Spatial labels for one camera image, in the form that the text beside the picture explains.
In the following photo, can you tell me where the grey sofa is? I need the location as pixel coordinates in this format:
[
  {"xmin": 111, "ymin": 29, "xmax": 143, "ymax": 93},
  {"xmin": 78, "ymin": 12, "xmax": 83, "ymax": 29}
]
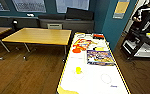
[{"xmin": 37, "ymin": 18, "xmax": 95, "ymax": 34}]

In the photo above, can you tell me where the yellow card pile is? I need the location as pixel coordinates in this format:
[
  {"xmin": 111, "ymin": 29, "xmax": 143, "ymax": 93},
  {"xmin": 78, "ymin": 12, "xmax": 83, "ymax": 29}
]
[{"xmin": 94, "ymin": 46, "xmax": 106, "ymax": 52}]

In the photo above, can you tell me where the red black game box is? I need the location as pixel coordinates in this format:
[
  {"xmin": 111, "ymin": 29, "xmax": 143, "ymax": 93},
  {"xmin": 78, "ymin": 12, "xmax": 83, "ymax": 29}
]
[{"xmin": 92, "ymin": 33, "xmax": 105, "ymax": 40}]

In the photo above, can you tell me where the white vent panel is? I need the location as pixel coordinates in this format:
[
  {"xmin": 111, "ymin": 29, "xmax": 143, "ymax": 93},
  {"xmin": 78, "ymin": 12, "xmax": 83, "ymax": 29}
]
[{"xmin": 47, "ymin": 23, "xmax": 63, "ymax": 30}]

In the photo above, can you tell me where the white air hockey table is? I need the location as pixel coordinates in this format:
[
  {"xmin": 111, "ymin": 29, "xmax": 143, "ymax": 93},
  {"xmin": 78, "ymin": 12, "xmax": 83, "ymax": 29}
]
[{"xmin": 56, "ymin": 31, "xmax": 132, "ymax": 94}]

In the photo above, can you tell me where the black sofa cushion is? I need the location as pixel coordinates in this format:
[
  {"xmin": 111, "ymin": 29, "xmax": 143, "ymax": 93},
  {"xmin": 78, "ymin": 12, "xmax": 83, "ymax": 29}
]
[{"xmin": 65, "ymin": 7, "xmax": 95, "ymax": 22}]

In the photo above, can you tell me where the large wooden table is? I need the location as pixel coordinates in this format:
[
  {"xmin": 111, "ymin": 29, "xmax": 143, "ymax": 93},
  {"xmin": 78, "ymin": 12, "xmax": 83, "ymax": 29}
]
[{"xmin": 1, "ymin": 27, "xmax": 73, "ymax": 63}]

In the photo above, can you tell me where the white object on ledge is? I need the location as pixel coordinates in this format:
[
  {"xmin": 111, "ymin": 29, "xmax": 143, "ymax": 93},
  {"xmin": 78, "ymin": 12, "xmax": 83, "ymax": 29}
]
[{"xmin": 26, "ymin": 13, "xmax": 35, "ymax": 18}]

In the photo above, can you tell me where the black wheeled cart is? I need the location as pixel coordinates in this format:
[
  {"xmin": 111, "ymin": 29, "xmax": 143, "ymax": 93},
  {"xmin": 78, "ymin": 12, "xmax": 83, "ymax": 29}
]
[{"xmin": 120, "ymin": 28, "xmax": 150, "ymax": 62}]

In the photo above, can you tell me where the dark bench sofa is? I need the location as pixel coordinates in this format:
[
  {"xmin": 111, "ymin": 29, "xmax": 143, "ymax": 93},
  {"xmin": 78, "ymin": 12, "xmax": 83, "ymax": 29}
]
[{"xmin": 0, "ymin": 15, "xmax": 39, "ymax": 29}]

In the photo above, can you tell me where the person in black jacket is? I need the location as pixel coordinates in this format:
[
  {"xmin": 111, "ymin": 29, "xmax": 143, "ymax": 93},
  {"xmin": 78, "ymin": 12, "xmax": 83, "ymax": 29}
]
[{"xmin": 131, "ymin": 0, "xmax": 150, "ymax": 33}]

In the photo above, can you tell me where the yellow wall poster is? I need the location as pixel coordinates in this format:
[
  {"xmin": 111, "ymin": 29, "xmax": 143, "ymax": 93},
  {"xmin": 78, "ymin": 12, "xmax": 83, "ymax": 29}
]
[{"xmin": 112, "ymin": 0, "xmax": 131, "ymax": 20}]

